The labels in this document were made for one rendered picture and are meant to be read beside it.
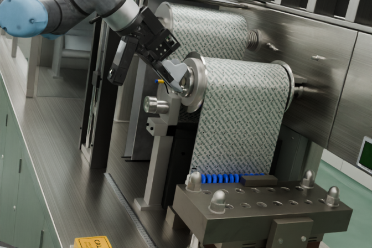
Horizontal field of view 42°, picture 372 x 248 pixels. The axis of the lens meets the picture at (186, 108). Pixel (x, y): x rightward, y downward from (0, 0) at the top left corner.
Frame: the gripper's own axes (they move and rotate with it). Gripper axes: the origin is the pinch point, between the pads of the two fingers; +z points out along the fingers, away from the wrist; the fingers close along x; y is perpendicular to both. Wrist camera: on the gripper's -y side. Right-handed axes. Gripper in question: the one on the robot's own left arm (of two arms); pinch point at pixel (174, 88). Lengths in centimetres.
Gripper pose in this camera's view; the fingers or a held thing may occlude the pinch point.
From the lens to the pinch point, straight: 116.0
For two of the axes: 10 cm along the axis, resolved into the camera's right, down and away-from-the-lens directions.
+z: 5.7, 6.4, 5.1
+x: -4.1, -3.1, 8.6
